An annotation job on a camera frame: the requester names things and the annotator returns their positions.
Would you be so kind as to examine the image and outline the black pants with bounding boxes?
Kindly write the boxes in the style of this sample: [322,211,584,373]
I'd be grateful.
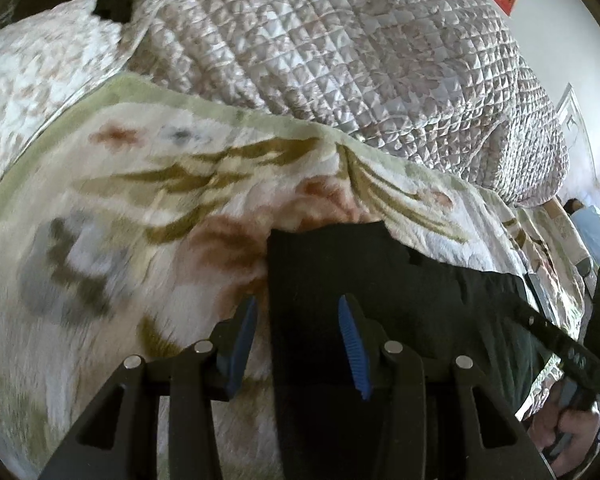
[268,222,550,479]

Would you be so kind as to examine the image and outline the right hand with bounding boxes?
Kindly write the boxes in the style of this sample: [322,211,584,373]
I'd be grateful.
[528,400,600,478]

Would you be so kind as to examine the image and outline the light blue cloth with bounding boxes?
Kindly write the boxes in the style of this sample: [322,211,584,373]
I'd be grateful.
[564,198,600,266]

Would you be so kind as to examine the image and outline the floral plush blanket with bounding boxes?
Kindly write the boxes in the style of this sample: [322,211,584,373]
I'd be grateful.
[0,75,584,479]

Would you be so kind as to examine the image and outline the quilted beige comforter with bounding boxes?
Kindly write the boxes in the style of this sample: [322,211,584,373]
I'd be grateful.
[124,0,569,206]

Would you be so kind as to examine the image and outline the floral white bed sheet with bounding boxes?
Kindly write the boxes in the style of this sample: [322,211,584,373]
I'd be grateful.
[0,0,149,180]

